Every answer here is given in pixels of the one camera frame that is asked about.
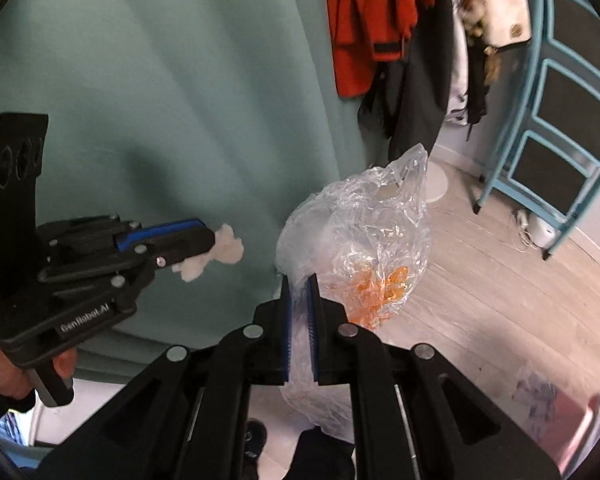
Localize white round base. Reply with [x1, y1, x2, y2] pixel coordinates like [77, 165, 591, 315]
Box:
[425, 160, 449, 205]

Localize person's left forearm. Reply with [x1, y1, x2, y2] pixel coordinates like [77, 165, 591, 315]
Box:
[0, 377, 37, 426]

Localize white tissue wad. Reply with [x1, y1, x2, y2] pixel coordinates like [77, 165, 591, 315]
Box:
[171, 223, 245, 282]

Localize black coat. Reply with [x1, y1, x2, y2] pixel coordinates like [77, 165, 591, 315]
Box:
[357, 0, 457, 162]

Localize small white appliance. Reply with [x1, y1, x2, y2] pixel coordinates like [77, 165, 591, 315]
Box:
[514, 208, 562, 251]

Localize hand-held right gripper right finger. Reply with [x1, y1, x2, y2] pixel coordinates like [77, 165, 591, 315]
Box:
[306, 275, 561, 480]

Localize red jacket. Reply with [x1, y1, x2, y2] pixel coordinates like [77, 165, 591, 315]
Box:
[324, 0, 436, 99]

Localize person's leg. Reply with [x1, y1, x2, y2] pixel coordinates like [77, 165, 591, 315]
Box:
[289, 426, 357, 480]

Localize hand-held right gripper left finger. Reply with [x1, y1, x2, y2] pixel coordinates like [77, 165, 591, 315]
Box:
[35, 276, 294, 480]

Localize pink object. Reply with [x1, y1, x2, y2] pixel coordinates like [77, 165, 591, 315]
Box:
[544, 389, 600, 479]

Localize black shoe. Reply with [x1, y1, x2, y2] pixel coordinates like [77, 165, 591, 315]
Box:
[243, 420, 269, 462]

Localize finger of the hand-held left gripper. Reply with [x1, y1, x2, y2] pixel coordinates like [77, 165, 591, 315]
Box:
[37, 227, 217, 314]
[39, 215, 204, 257]

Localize person's left hand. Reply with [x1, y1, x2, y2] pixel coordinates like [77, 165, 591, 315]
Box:
[0, 344, 79, 402]

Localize orange peel pieces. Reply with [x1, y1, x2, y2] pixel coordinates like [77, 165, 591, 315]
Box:
[344, 266, 411, 332]

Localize blue metal rack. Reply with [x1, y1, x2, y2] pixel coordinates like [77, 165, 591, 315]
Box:
[472, 0, 600, 261]

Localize clear plastic bag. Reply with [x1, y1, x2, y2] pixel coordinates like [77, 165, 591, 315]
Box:
[275, 143, 433, 443]

